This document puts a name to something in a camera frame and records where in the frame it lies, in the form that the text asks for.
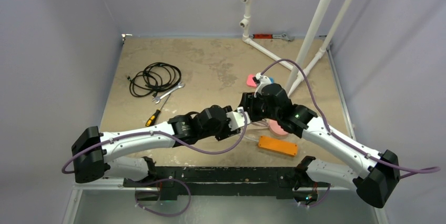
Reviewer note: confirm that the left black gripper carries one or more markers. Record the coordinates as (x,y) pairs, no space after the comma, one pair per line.
(227,131)

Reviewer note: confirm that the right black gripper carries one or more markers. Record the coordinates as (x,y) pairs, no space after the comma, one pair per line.
(249,104)

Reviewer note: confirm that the pink plug adapter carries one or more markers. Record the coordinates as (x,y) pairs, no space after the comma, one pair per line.
(250,82)

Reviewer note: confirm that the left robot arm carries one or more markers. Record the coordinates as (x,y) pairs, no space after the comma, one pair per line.
(96,154)

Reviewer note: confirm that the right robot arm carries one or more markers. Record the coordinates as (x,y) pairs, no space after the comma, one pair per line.
(372,174)

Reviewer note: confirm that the pink round socket base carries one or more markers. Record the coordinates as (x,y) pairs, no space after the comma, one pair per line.
(276,129)

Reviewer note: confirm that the orange power strip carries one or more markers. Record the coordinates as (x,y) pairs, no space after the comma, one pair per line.
(278,146)

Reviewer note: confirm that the silver open-end wrench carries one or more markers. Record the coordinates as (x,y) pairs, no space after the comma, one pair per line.
(157,99)

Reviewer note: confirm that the yellow black screwdriver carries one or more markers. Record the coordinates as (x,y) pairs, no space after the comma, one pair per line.
(153,118)

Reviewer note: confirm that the black base beam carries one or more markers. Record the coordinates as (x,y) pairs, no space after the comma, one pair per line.
(170,182)

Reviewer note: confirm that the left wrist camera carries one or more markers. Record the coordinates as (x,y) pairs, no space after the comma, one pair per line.
(238,118)

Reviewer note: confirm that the red handled wrench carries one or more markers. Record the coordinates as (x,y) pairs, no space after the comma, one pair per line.
(282,36)

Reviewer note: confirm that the white pipe frame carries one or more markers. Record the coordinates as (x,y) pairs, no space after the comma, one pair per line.
(311,23)

